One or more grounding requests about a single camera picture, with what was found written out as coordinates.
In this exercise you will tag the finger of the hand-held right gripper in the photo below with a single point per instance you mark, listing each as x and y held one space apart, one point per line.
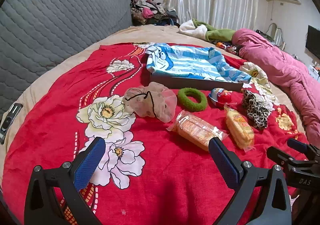
297 145
278 155

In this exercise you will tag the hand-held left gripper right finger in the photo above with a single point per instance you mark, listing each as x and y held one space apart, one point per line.
223 160

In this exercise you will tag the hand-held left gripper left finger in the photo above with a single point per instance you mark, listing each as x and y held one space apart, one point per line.
90 162

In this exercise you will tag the small yellow cake packet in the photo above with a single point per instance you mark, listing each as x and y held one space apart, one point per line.
238 127

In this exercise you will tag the large clear cracker packet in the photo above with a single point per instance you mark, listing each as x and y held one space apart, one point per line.
192 127

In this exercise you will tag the leopard print scrunchie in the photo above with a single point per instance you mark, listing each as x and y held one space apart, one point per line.
255 112

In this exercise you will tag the red egg-shaped candy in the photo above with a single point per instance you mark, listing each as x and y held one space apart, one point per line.
222 98

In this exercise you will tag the green fuzzy scrunchie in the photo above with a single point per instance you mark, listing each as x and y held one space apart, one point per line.
181 95

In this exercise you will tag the dark grey tray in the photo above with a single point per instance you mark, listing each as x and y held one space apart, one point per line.
200 84

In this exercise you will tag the red floral blanket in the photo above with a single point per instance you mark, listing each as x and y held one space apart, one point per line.
162 165

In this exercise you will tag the white cabinet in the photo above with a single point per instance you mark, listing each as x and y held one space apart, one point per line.
314 71

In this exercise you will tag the pink quilt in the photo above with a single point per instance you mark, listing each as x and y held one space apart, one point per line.
275 62

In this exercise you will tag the black remote control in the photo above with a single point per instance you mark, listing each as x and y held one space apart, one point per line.
10 117

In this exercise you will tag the blue striped cartoon cloth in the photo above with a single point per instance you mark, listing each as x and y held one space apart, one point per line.
190 62

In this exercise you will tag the black television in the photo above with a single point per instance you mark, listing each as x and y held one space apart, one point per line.
313 42

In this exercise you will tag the metal chair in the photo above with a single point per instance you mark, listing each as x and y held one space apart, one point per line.
280 39

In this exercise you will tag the shiny snack wrappers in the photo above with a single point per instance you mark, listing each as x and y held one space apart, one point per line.
231 48

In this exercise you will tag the small orange round object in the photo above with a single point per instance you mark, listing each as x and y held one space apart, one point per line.
219 44

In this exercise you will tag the green and white blanket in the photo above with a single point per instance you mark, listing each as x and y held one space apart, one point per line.
220 34

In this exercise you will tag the beige bed sheet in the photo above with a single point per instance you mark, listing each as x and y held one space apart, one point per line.
112 36

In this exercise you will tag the grey quilted headboard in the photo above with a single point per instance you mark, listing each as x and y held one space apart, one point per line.
50 20

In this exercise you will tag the pile of clothes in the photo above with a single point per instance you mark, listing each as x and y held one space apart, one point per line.
147 10

